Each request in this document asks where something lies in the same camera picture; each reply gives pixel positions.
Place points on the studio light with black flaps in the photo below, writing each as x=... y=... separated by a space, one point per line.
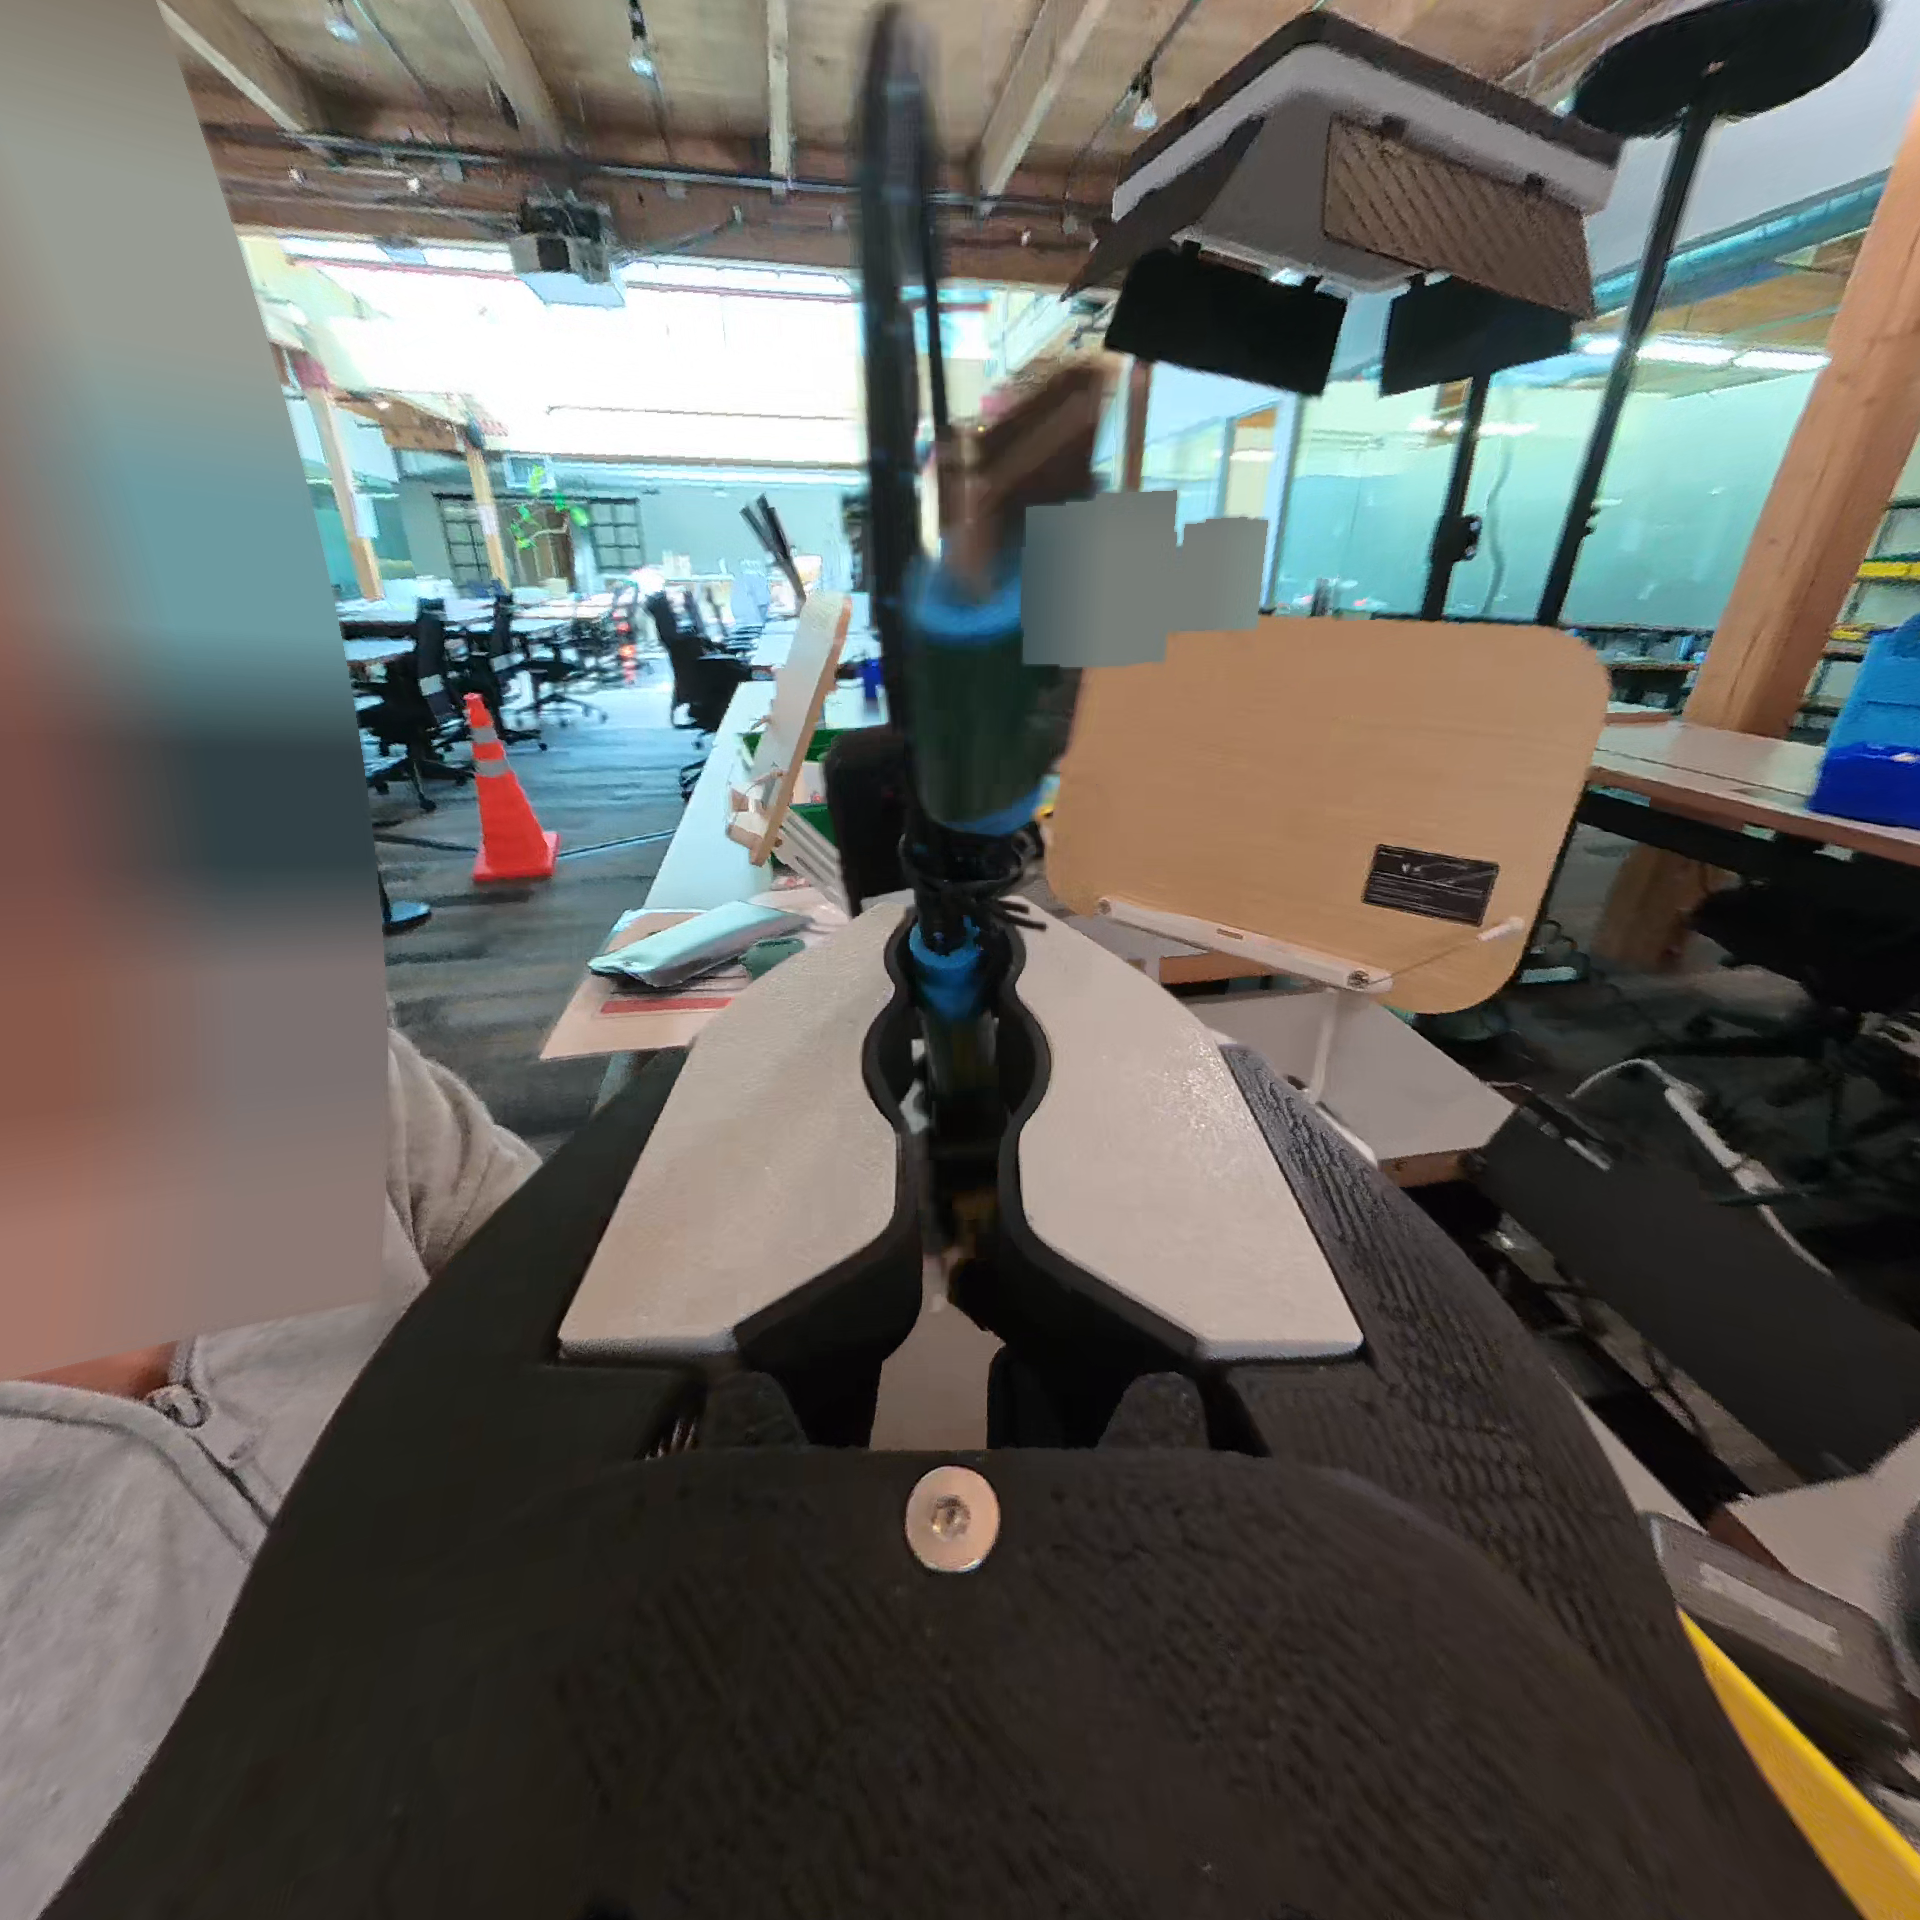
x=1350 y=194

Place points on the small wooden board stand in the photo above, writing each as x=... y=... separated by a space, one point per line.
x=792 y=716

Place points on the wooden support post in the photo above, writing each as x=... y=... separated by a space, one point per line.
x=1808 y=493

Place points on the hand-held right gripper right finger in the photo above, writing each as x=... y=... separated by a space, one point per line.
x=1156 y=1154

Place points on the wooden board with black label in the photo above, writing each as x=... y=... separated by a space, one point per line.
x=1336 y=795

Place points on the orange traffic cone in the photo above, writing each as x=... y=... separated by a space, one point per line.
x=509 y=803

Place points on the blue plastic bin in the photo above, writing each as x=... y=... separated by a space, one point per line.
x=1869 y=734

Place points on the ceiling projector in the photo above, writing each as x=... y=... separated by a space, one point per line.
x=562 y=252

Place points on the black office chair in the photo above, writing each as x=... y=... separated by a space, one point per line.
x=422 y=704

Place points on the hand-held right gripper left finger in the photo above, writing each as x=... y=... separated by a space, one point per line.
x=750 y=1154

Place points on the silver foil pouch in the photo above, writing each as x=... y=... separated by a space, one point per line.
x=697 y=942

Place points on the black light stand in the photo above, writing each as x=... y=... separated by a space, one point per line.
x=1652 y=299

